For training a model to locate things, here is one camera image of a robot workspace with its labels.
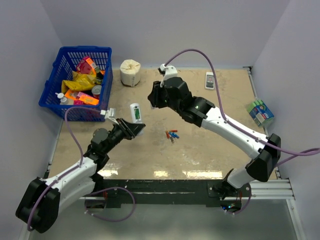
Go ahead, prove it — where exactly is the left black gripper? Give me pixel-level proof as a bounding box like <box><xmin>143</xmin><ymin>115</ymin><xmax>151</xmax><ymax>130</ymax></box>
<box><xmin>103</xmin><ymin>117</ymin><xmax>145</xmax><ymax>154</ymax></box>

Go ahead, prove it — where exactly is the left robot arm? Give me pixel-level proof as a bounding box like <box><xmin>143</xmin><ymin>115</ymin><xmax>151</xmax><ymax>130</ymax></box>
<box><xmin>15</xmin><ymin>118</ymin><xmax>146</xmax><ymax>233</ymax></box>

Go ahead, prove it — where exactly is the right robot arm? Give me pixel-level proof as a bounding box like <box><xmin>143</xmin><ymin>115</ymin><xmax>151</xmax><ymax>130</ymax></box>
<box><xmin>147</xmin><ymin>77</ymin><xmax>281</xmax><ymax>197</ymax></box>

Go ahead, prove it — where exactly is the small white remote control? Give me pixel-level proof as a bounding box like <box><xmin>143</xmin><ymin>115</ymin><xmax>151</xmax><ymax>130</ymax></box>
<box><xmin>204</xmin><ymin>72</ymin><xmax>215</xmax><ymax>91</ymax></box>

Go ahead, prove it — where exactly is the wrapped toilet paper roll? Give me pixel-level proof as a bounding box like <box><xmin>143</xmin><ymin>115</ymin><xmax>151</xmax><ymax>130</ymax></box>
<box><xmin>120</xmin><ymin>59</ymin><xmax>141</xmax><ymax>87</ymax></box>

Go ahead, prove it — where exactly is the red tin can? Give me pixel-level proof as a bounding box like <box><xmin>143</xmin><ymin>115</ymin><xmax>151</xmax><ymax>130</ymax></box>
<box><xmin>91</xmin><ymin>85</ymin><xmax>102</xmax><ymax>99</ymax></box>

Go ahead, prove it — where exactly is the orange pink snack pack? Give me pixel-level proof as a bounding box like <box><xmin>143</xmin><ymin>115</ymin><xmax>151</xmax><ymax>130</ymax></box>
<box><xmin>64</xmin><ymin>89</ymin><xmax>99</xmax><ymax>106</ymax></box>

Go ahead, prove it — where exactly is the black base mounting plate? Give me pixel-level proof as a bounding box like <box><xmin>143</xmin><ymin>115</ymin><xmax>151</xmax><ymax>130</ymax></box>
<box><xmin>89</xmin><ymin>179</ymin><xmax>252</xmax><ymax>209</ymax></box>

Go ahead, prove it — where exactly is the yellow snack bag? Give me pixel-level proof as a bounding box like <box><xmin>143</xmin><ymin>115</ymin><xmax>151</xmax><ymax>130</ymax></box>
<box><xmin>61</xmin><ymin>71</ymin><xmax>96</xmax><ymax>94</ymax></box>

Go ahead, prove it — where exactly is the white small bottle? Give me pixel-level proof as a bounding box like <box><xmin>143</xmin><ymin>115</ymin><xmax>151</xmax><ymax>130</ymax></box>
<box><xmin>55</xmin><ymin>92</ymin><xmax>68</xmax><ymax>105</ymax></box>

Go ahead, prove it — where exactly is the pink snack box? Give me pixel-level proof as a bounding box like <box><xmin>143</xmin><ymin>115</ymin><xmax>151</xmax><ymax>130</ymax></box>
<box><xmin>76</xmin><ymin>56</ymin><xmax>98</xmax><ymax>75</ymax></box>

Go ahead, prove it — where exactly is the blue plastic basket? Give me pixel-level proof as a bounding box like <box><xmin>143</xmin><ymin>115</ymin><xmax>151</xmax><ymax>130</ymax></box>
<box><xmin>38</xmin><ymin>46</ymin><xmax>113</xmax><ymax>122</ymax></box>

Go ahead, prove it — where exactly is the green blue sponge pack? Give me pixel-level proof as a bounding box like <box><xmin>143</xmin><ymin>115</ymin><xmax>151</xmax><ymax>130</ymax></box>
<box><xmin>246</xmin><ymin>98</ymin><xmax>275</xmax><ymax>128</ymax></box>

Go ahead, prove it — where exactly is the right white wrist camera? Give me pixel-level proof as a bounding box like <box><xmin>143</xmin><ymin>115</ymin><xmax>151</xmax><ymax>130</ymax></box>
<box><xmin>158</xmin><ymin>64</ymin><xmax>178</xmax><ymax>88</ymax></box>

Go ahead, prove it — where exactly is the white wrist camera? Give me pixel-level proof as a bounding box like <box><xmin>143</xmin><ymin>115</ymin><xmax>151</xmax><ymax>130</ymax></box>
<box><xmin>100</xmin><ymin>108</ymin><xmax>118</xmax><ymax>125</ymax></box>
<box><xmin>158</xmin><ymin>64</ymin><xmax>178</xmax><ymax>88</ymax></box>

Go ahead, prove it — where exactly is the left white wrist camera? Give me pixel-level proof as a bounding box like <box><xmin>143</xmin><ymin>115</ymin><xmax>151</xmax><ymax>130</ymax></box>
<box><xmin>100</xmin><ymin>108</ymin><xmax>118</xmax><ymax>125</ymax></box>

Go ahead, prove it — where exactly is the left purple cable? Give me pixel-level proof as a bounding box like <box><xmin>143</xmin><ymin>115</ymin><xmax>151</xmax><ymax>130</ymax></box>
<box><xmin>26</xmin><ymin>106</ymin><xmax>103</xmax><ymax>231</ymax></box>

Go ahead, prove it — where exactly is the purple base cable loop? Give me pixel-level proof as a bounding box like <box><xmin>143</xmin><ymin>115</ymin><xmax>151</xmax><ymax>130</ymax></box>
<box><xmin>84</xmin><ymin>186</ymin><xmax>137</xmax><ymax>222</ymax></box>

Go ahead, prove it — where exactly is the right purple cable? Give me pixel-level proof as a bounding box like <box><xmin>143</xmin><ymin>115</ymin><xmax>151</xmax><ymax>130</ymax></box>
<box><xmin>164</xmin><ymin>48</ymin><xmax>320</xmax><ymax>167</ymax></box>

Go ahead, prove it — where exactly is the aluminium frame rail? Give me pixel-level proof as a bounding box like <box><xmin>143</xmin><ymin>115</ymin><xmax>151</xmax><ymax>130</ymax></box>
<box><xmin>250</xmin><ymin>179</ymin><xmax>307</xmax><ymax>240</ymax></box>

